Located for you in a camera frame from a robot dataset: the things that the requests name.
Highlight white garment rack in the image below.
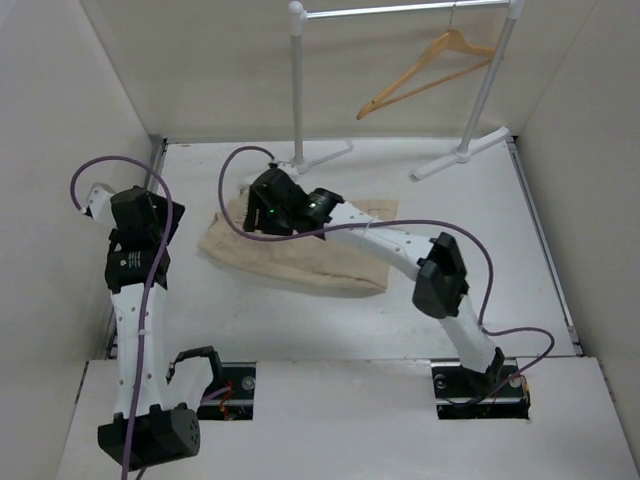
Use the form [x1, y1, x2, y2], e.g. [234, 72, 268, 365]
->
[240, 0, 525, 190]

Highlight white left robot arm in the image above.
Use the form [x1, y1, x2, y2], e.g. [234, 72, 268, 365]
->
[88, 183, 225, 473]

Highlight beige trousers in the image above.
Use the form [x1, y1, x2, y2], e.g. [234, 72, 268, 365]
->
[199, 212, 390, 296]

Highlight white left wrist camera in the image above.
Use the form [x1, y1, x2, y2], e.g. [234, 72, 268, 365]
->
[83, 183, 115, 227]

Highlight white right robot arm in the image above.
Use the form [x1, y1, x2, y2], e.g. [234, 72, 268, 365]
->
[243, 166, 504, 397]

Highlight wooden clothes hanger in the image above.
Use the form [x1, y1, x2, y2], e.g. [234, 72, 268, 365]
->
[354, 6, 504, 122]

